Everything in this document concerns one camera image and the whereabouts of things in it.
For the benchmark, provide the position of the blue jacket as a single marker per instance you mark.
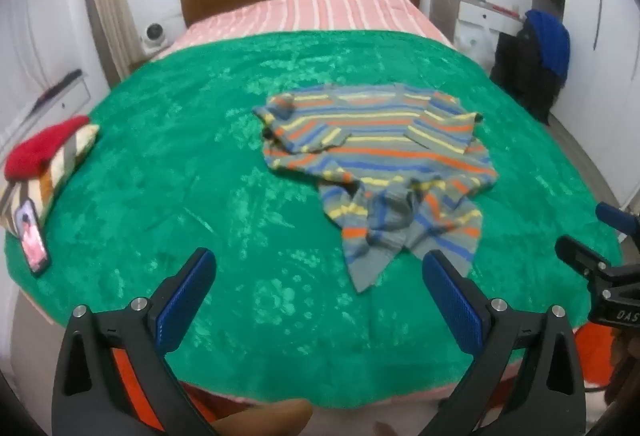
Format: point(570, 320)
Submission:
point(550, 40)

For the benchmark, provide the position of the orange cloth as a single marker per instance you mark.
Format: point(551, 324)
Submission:
point(595, 356)

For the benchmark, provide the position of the black elongated object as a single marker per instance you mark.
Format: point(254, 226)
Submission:
point(55, 88)

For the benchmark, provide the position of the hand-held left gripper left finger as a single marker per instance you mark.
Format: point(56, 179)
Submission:
point(182, 301)

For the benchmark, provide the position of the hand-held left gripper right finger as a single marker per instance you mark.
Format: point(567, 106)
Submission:
point(452, 306)

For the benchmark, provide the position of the white round device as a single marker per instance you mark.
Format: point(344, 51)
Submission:
point(154, 35)

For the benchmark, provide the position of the red cloth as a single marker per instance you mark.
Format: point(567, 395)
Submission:
point(42, 148)

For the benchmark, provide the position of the striped folded cloth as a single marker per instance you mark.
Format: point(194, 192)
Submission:
point(45, 188)

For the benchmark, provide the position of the green plush blanket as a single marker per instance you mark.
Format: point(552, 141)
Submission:
point(200, 165)

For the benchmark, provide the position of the smartphone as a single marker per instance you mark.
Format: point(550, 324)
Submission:
point(32, 238)

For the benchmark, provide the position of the brown rounded object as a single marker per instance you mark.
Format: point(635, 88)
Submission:
point(265, 418)

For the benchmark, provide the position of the white desk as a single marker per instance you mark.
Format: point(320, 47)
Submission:
point(475, 13)

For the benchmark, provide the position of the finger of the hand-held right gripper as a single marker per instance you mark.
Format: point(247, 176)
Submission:
point(612, 215)
point(580, 255)

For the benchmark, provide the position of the striped knit sweater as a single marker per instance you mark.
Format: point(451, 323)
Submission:
point(385, 150)

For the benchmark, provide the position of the beige curtain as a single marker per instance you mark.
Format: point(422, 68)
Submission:
point(107, 0)

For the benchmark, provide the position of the chair with dark blue clothes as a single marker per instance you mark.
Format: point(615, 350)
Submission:
point(525, 75)

